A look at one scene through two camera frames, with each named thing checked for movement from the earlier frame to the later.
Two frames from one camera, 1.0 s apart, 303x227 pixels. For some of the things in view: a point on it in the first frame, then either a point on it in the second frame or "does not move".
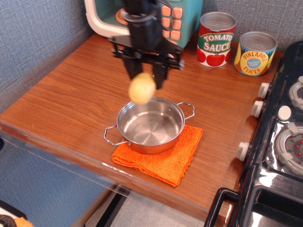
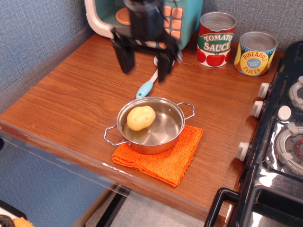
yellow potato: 142,88 → 139,117
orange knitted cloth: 168,167 does not move
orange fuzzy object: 22,222 does not move
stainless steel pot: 152,128 does not move
